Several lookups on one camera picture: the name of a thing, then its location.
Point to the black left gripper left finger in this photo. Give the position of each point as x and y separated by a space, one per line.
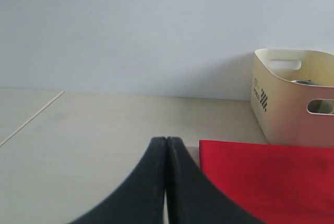
140 198

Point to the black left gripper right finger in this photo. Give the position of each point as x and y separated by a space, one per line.
191 197

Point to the stainless steel cup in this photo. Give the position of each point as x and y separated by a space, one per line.
319 106

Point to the red tablecloth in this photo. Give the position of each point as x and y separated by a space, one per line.
277 184

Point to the cream plastic bin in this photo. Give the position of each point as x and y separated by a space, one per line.
280 105

